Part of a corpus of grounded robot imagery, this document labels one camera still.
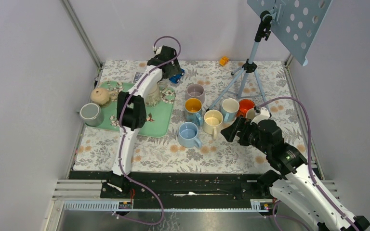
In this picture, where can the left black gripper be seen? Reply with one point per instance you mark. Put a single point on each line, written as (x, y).
(174, 69)

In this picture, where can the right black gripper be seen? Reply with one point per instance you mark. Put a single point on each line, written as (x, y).
(230, 132)

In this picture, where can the cream upside-down mug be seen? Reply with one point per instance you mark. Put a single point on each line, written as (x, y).
(212, 124)

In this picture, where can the orange mug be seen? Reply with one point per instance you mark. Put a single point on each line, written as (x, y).
(244, 106)

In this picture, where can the light blue upside-down mug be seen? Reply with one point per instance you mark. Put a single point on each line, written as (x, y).
(188, 135)

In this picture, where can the blue mug yellow inside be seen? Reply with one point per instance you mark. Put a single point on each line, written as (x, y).
(193, 111)

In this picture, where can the mauve pink mug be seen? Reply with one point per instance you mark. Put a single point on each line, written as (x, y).
(196, 91)

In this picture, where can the beige teapot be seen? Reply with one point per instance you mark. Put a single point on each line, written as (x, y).
(102, 96)

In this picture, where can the grey metal cup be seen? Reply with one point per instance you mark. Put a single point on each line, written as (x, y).
(92, 114)

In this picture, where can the tall beige cup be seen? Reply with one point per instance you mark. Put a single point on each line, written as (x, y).
(251, 114)

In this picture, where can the small beige cup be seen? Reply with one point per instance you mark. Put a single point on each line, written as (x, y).
(154, 97)

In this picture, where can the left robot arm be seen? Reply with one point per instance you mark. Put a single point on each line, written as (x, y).
(131, 111)

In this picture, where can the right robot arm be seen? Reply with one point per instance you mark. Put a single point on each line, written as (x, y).
(292, 180)

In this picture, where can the blue toy car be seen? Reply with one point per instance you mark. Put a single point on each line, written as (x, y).
(176, 78)

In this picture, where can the small dark card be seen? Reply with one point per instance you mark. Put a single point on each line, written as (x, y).
(138, 76)

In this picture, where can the floral table cloth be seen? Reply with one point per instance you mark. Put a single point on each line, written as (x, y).
(98, 148)

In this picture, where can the orange toy block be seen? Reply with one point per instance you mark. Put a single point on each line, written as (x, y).
(223, 61)

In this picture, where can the green plastic tray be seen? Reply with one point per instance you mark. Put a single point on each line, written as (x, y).
(157, 117)

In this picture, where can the light blue tripod stand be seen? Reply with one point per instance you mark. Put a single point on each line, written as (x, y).
(252, 63)

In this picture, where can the perforated grey panel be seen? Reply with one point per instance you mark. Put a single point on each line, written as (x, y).
(294, 22)

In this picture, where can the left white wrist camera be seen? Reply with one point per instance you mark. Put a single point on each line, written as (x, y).
(157, 50)

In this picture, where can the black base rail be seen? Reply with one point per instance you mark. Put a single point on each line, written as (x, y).
(187, 190)

